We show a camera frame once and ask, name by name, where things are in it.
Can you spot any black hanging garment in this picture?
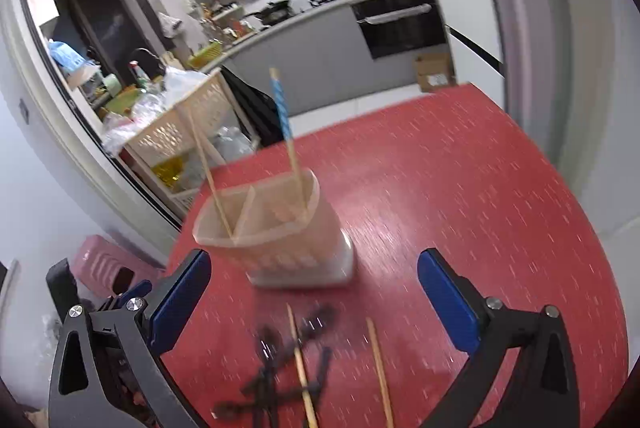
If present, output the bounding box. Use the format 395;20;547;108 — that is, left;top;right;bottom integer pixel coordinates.
220;65;286;149

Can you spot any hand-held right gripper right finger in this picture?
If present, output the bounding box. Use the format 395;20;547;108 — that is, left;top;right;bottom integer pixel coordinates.
417;248;581;428

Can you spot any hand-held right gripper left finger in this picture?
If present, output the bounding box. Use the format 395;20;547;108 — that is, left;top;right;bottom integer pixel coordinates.
47;249;213;428

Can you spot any black plastic utensil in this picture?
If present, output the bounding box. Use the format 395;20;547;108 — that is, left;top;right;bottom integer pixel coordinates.
292;305;337;344
212;385;323;420
242;327;286;399

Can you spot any yellow-green dish rack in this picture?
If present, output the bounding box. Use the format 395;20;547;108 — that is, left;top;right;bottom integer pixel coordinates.
187;40;226;69

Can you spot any blue patterned wooden chopstick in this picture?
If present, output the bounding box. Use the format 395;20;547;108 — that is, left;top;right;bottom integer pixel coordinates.
269;68;308;219

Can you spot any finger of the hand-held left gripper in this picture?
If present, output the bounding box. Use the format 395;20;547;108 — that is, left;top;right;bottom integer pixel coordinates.
46;258;82;313
114;279;153;306

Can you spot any beige perforated storage trolley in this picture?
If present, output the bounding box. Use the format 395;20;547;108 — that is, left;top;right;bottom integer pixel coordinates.
122;70;261;209

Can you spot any plain wooden chopstick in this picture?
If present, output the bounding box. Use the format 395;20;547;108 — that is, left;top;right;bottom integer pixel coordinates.
185;108;233;239
366;318;396;428
286;304;318;428

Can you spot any yellow oil bottle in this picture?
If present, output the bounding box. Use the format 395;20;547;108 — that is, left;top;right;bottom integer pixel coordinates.
152;155;201;194

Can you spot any black frying pan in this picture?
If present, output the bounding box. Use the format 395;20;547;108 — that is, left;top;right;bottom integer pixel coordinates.
257;0;296;26

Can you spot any black built-in oven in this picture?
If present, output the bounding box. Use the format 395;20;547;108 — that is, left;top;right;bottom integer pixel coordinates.
350;0;448;59

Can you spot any blue cloth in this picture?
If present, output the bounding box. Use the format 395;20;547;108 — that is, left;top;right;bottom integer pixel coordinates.
47;39;86;69

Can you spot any pink plastic stool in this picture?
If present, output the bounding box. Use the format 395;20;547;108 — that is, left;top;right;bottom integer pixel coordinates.
70;234;168;299

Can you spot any beige plastic utensil holder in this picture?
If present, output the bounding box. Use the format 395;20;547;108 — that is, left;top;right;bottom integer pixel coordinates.
192;168;356;289

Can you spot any cardboard box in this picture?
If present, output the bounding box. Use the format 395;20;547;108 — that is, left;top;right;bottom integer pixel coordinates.
414;53;457;93

